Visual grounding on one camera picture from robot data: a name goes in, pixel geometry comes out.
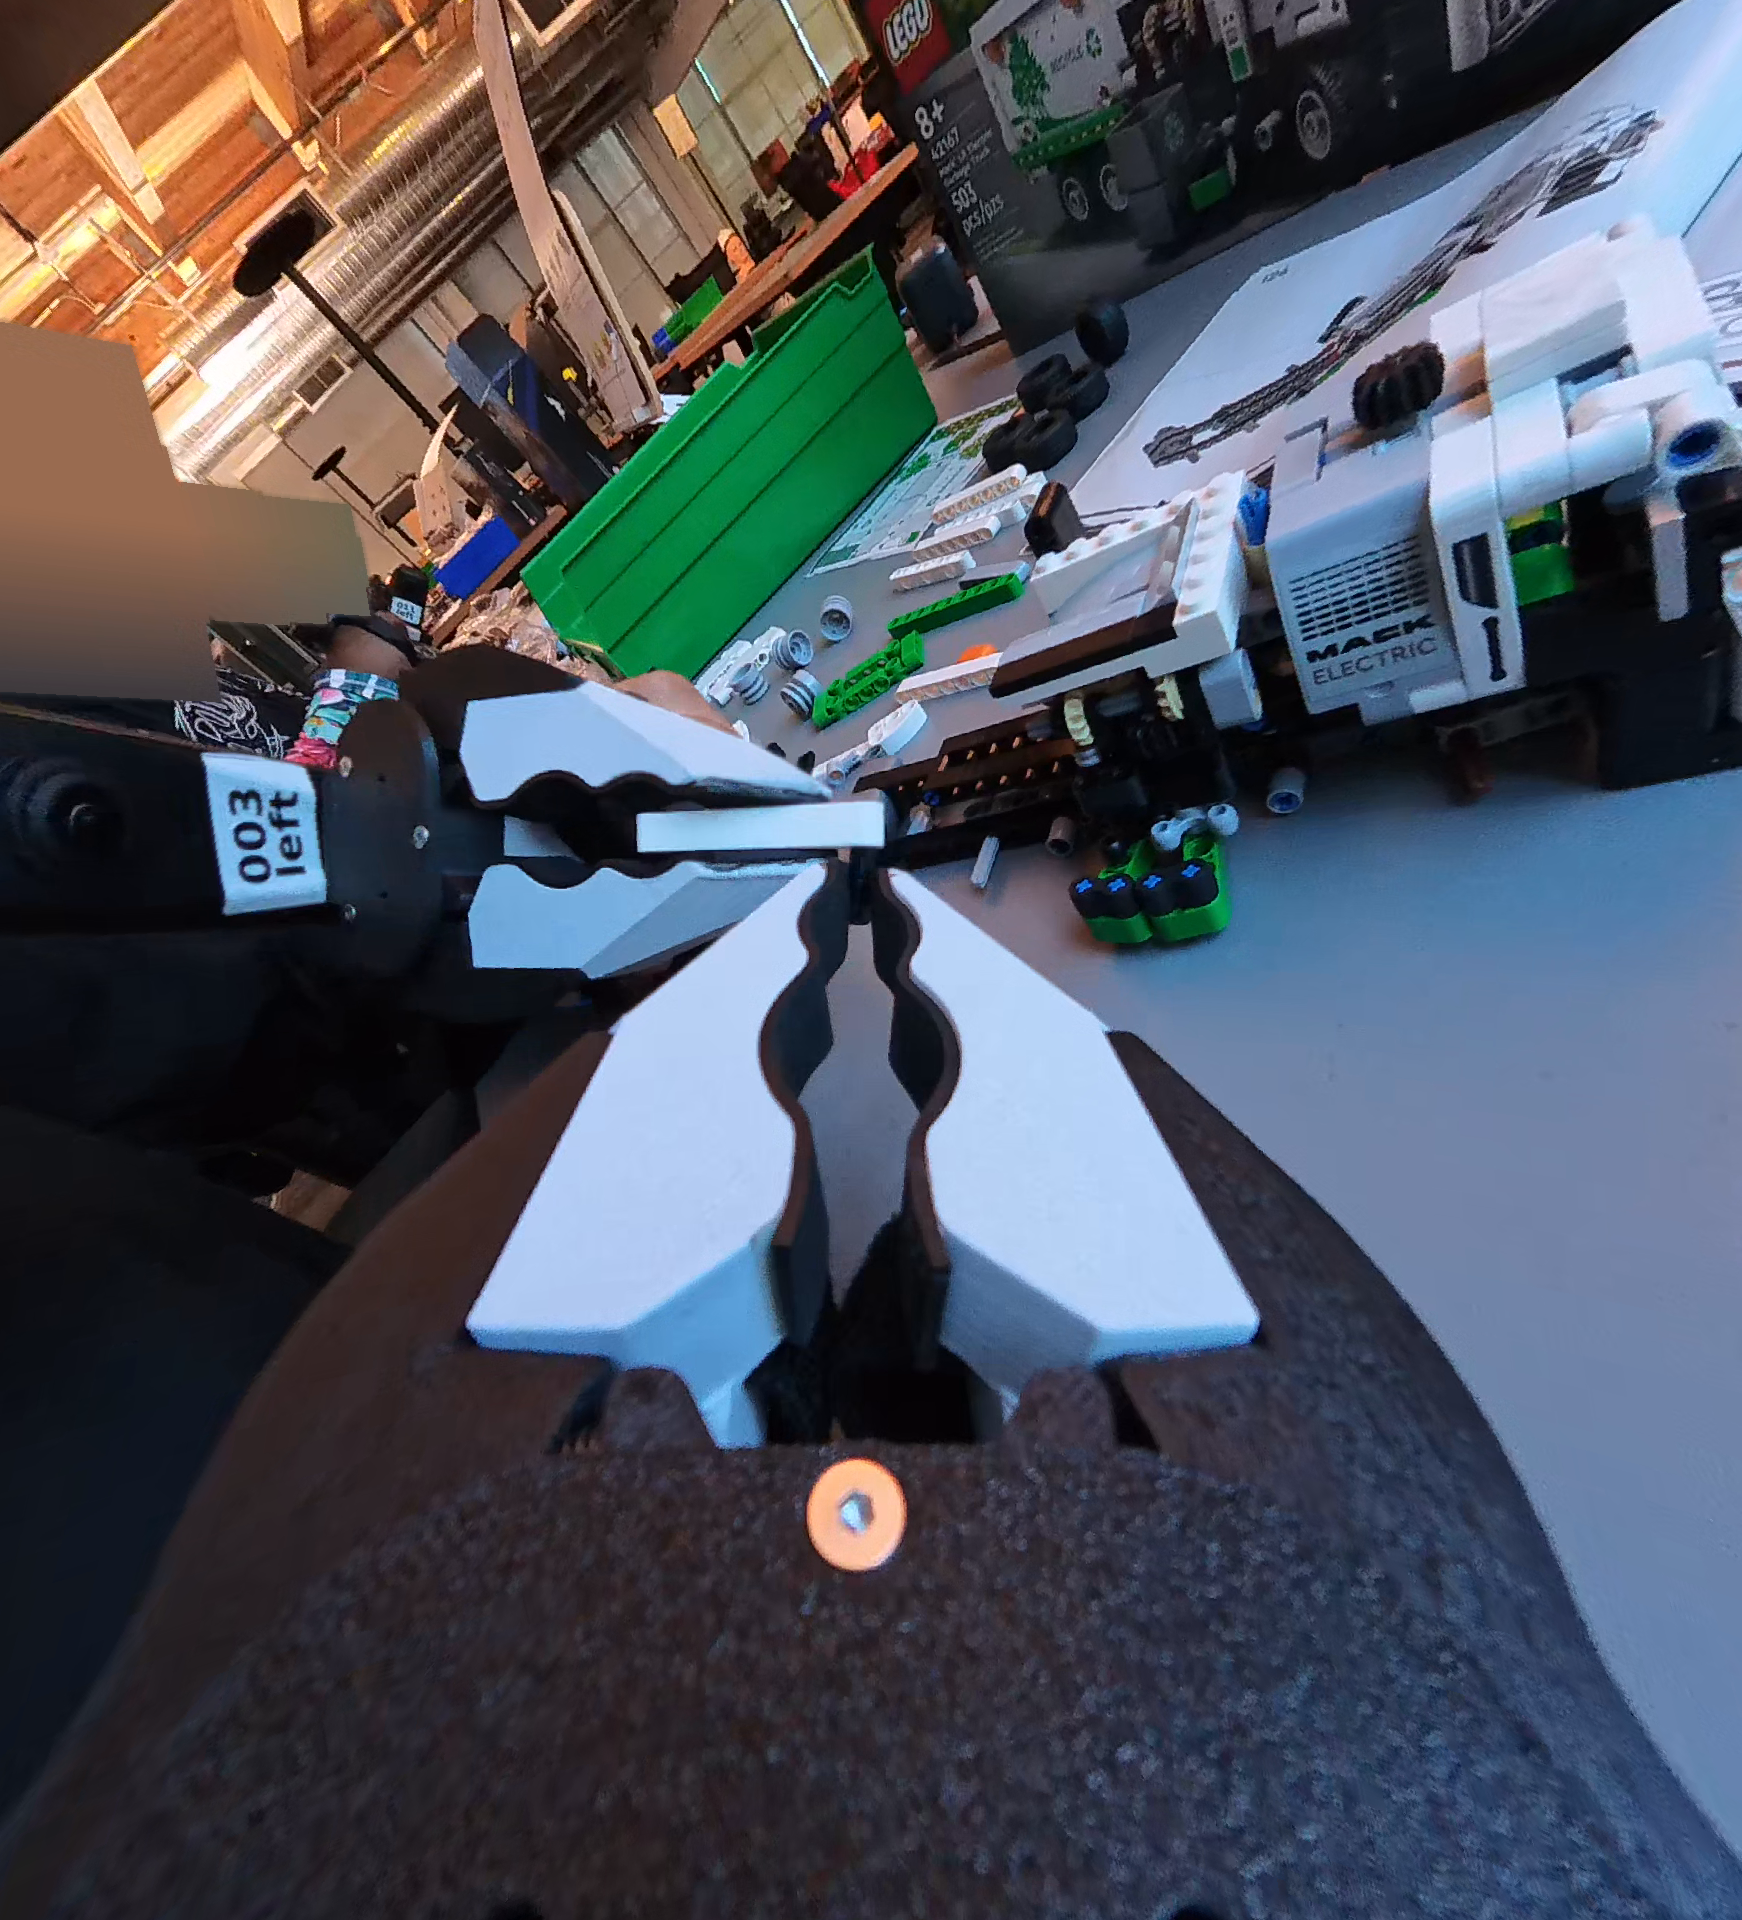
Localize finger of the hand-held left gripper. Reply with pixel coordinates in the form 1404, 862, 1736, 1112
466, 858, 832, 986
458, 683, 835, 820

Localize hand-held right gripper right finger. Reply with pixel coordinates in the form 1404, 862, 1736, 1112
870, 871, 1265, 1398

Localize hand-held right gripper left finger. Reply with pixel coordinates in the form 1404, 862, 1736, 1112
466, 862, 846, 1450

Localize thin white lego plate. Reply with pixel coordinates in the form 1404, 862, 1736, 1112
634, 799, 889, 858

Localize person's left forearm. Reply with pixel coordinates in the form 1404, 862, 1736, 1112
0, 914, 618, 1189

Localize green lego beam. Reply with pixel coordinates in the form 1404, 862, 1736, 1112
886, 571, 1030, 636

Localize black lego set box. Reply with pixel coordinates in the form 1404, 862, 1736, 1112
858, 0, 1685, 355

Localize white lego truck model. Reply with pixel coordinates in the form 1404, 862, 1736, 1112
853, 216, 1742, 950

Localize lego instruction booklet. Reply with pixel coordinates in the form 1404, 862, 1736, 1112
1073, 0, 1742, 520

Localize clear plastic bags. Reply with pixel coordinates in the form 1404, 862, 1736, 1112
436, 577, 618, 670

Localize green plastic bin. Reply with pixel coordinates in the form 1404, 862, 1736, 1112
519, 246, 941, 678

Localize dark blue box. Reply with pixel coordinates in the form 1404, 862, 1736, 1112
443, 313, 617, 505

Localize green white sticker sheet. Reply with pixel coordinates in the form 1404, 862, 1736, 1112
808, 392, 1024, 581

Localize dark grey container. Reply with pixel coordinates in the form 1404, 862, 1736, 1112
899, 244, 983, 350

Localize background wooden desk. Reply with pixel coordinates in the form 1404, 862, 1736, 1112
652, 143, 922, 378

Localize white curved stand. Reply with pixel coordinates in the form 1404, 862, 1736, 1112
468, 0, 665, 430

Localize black stand lamp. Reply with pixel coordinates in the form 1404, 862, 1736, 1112
230, 203, 443, 434

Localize person's black top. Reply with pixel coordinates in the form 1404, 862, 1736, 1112
0, 1080, 484, 1920

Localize green lego frame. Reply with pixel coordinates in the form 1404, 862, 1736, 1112
811, 631, 928, 732

